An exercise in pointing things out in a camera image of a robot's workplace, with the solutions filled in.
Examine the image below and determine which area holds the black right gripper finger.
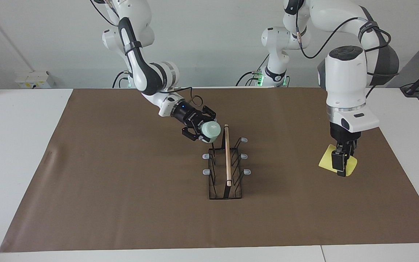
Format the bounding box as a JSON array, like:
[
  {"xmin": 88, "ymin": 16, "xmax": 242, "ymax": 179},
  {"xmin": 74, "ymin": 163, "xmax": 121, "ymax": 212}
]
[
  {"xmin": 181, "ymin": 125, "xmax": 210, "ymax": 143},
  {"xmin": 199, "ymin": 105, "xmax": 217, "ymax": 122}
]

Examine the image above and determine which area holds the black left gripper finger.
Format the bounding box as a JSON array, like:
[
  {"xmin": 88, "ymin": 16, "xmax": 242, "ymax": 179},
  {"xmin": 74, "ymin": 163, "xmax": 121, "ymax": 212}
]
[
  {"xmin": 347, "ymin": 142, "xmax": 358, "ymax": 164},
  {"xmin": 332, "ymin": 143, "xmax": 348, "ymax": 177}
]

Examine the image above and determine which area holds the yellow plastic cup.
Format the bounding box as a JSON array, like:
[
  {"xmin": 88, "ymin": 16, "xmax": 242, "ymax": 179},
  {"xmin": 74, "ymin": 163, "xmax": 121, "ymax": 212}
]
[{"xmin": 319, "ymin": 144, "xmax": 358, "ymax": 177}]

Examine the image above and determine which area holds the pale green plastic cup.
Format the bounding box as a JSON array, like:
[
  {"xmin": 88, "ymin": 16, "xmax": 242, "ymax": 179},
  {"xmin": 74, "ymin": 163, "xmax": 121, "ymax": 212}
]
[{"xmin": 199, "ymin": 121, "xmax": 221, "ymax": 143}]

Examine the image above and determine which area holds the brown paper mat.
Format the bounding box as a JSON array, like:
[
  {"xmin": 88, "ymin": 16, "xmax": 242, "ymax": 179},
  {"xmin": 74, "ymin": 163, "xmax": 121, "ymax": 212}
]
[{"xmin": 0, "ymin": 87, "xmax": 419, "ymax": 253}]

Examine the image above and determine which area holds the white power socket box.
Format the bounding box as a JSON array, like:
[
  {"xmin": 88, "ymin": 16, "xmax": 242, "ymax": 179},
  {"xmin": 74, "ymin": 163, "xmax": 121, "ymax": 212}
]
[{"xmin": 15, "ymin": 70, "xmax": 55, "ymax": 89}]

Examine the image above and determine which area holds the black right arm gripper cable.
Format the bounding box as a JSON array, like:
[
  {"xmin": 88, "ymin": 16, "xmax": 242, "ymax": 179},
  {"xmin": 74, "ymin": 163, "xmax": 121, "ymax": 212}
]
[{"xmin": 89, "ymin": 0, "xmax": 204, "ymax": 106}]

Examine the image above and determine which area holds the black arm gripper cable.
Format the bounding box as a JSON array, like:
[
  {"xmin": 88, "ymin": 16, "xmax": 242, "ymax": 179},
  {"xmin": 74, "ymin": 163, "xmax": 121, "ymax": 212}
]
[
  {"xmin": 295, "ymin": 15, "xmax": 392, "ymax": 59},
  {"xmin": 89, "ymin": 0, "xmax": 204, "ymax": 106}
]

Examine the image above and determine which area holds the black wire cup rack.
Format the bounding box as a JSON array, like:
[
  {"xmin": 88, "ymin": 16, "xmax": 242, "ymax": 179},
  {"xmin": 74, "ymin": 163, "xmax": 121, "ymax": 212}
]
[{"xmin": 203, "ymin": 124, "xmax": 252, "ymax": 200}]

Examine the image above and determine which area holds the black left arm base cable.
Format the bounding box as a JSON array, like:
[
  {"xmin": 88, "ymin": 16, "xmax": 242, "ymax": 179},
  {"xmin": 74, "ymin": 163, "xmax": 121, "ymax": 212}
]
[{"xmin": 236, "ymin": 55, "xmax": 270, "ymax": 87}]

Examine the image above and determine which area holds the black arm base cable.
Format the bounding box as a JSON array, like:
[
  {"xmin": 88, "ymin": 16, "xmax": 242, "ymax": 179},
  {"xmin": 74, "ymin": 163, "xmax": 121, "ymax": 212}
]
[
  {"xmin": 112, "ymin": 70, "xmax": 130, "ymax": 88},
  {"xmin": 236, "ymin": 55, "xmax": 270, "ymax": 87}
]

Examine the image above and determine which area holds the black right arm base cable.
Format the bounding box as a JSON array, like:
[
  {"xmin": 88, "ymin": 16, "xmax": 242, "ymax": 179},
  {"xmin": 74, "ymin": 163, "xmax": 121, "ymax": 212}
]
[{"xmin": 112, "ymin": 70, "xmax": 130, "ymax": 88}]

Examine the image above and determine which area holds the black left arm gripper cable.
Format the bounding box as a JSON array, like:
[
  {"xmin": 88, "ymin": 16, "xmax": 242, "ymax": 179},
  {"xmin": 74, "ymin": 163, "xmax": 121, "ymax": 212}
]
[{"xmin": 295, "ymin": 15, "xmax": 392, "ymax": 59}]

